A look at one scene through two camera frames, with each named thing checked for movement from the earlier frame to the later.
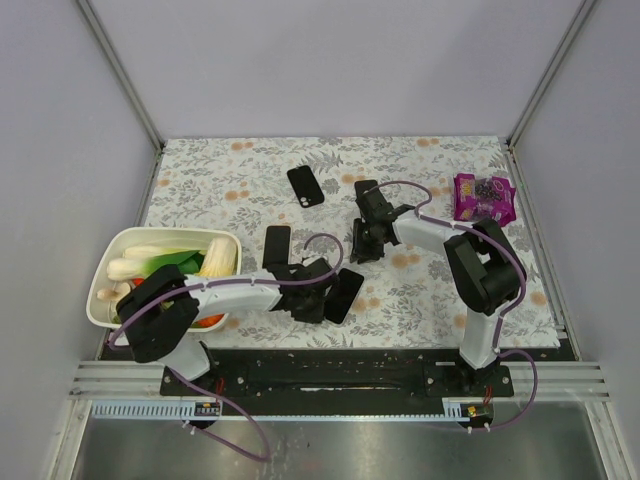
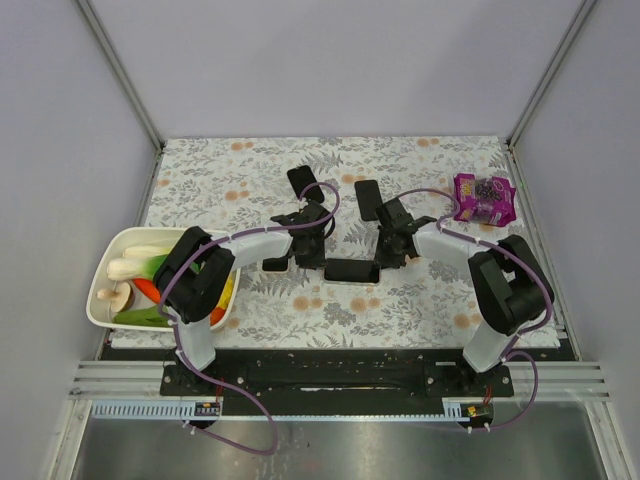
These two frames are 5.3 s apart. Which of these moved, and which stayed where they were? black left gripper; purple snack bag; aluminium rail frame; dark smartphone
Moved: black left gripper
Stayed: purple snack bag; dark smartphone; aluminium rail frame
